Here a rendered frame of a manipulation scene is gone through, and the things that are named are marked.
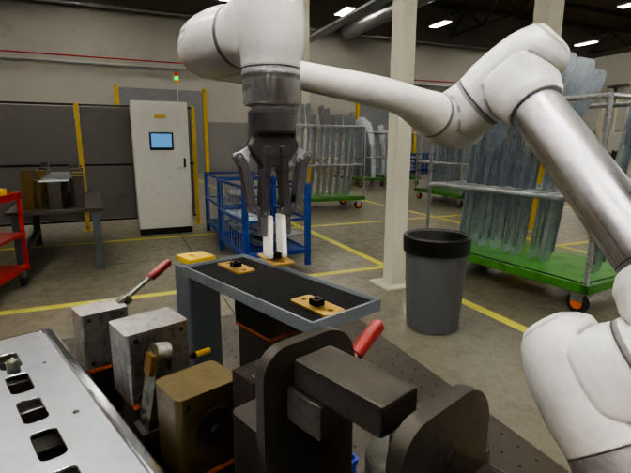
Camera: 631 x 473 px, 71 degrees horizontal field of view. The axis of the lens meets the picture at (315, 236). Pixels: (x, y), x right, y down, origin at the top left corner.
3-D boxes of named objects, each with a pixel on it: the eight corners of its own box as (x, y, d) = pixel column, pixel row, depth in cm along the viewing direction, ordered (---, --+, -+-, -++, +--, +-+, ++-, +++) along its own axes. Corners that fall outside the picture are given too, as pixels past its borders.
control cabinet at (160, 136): (140, 236, 680) (127, 67, 630) (138, 230, 728) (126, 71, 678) (193, 232, 711) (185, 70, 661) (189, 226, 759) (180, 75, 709)
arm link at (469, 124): (403, 111, 107) (447, 68, 99) (440, 130, 120) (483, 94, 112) (426, 152, 101) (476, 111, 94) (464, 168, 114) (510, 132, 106)
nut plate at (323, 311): (288, 301, 66) (288, 293, 66) (309, 296, 69) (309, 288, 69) (325, 317, 60) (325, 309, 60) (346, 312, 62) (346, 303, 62)
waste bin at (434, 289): (387, 318, 363) (390, 230, 348) (437, 309, 383) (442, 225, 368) (424, 343, 318) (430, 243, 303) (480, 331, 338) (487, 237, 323)
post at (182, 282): (183, 447, 103) (171, 264, 94) (212, 433, 108) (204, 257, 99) (199, 465, 98) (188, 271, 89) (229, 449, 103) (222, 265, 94)
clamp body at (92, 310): (88, 462, 99) (70, 307, 92) (142, 439, 107) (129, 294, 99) (99, 480, 94) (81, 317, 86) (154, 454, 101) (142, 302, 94)
